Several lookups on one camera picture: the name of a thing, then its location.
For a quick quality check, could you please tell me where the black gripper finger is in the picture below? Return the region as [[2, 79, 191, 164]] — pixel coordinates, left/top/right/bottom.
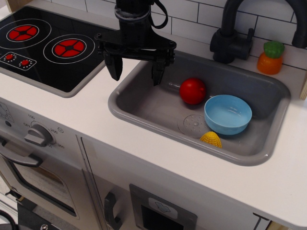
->
[[152, 59, 165, 86], [103, 51, 123, 81]]

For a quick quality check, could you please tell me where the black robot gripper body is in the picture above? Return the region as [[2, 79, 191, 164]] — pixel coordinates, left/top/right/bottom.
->
[[95, 15, 177, 67]]

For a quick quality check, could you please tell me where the yellow toy corn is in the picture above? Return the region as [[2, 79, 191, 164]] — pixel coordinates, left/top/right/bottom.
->
[[200, 131, 222, 148]]

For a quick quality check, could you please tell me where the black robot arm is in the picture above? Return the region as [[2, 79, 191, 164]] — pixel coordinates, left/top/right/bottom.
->
[[95, 0, 177, 85]]

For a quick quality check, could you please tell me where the grey toy sink basin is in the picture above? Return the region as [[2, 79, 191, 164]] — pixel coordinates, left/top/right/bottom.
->
[[108, 51, 291, 166]]

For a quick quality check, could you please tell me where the light blue plastic bowl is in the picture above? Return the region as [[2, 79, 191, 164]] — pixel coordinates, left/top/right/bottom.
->
[[204, 94, 252, 135]]

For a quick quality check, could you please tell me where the red toy tomato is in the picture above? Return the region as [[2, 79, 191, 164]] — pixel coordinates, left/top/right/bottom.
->
[[179, 78, 206, 105]]

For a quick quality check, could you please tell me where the black toy stovetop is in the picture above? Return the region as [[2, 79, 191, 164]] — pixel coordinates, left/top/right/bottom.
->
[[0, 6, 111, 98]]

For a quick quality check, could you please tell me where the dark grey toy faucet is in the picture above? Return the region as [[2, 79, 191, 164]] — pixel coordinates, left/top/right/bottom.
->
[[210, 0, 307, 64]]

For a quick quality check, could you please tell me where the grey oven dial knob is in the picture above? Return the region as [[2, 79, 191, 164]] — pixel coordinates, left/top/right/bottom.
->
[[24, 124, 53, 147]]

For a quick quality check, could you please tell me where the orange toy carrot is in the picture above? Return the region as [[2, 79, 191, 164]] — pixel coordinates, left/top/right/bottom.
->
[[257, 41, 285, 75]]

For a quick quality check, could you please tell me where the white toy oven door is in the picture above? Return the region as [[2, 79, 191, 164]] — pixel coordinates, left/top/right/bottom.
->
[[0, 134, 96, 230]]

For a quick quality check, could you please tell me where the grey dishwasher control panel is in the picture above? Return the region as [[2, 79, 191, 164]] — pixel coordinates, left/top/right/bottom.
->
[[129, 184, 198, 230]]

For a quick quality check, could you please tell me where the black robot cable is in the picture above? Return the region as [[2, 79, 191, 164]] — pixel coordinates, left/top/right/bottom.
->
[[150, 0, 169, 28]]

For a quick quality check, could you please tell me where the grey oven door handle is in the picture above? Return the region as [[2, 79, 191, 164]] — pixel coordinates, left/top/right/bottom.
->
[[0, 137, 43, 167]]

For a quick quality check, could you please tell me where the grey cabinet door handle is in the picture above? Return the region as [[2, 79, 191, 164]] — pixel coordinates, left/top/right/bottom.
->
[[104, 192, 122, 230]]

